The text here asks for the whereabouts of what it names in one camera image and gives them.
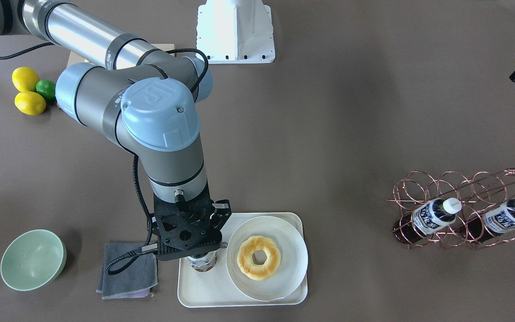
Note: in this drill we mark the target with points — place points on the wooden cutting board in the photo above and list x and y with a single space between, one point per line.
163 46

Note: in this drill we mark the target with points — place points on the upper yellow lemon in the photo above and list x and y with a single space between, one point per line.
25 79

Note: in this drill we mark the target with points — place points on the yellow lemon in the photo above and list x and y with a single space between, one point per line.
25 79
30 103

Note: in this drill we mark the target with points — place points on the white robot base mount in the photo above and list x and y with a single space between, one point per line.
235 32

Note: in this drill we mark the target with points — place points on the cream serving tray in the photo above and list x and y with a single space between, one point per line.
215 288

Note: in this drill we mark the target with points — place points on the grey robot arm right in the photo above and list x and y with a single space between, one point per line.
143 100

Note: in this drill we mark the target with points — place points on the white round plate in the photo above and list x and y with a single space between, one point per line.
293 263

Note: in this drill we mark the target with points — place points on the lower yellow lemon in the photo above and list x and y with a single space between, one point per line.
30 103

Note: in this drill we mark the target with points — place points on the green lime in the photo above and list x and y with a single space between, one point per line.
46 88

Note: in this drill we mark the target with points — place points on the copper wire bottle rack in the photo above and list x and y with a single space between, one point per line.
479 195

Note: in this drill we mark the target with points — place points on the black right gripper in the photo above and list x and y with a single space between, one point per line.
223 213

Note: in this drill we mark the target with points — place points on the tea bottle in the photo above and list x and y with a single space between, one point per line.
203 262
426 220
496 222

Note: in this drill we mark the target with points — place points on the glazed ring donut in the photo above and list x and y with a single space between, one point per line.
246 263

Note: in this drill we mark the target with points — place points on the grey folded cloth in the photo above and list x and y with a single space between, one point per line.
136 281

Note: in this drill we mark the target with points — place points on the light green bowl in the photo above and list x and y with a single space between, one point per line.
33 260

